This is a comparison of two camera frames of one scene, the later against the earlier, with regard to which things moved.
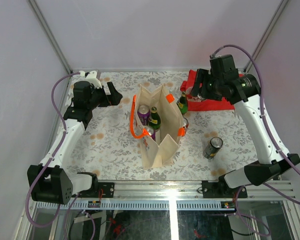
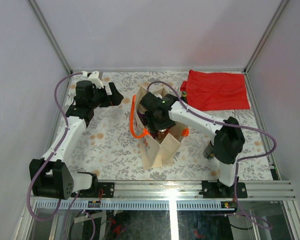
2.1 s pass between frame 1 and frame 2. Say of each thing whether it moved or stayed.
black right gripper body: moved
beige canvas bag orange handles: stayed
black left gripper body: stayed
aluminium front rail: stayed
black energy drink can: stayed
